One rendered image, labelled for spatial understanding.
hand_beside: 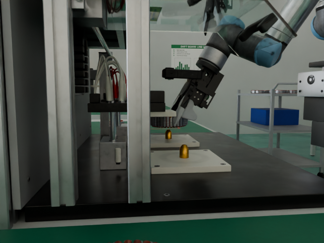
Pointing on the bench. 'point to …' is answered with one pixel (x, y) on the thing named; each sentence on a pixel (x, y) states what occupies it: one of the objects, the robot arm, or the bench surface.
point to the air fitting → (117, 155)
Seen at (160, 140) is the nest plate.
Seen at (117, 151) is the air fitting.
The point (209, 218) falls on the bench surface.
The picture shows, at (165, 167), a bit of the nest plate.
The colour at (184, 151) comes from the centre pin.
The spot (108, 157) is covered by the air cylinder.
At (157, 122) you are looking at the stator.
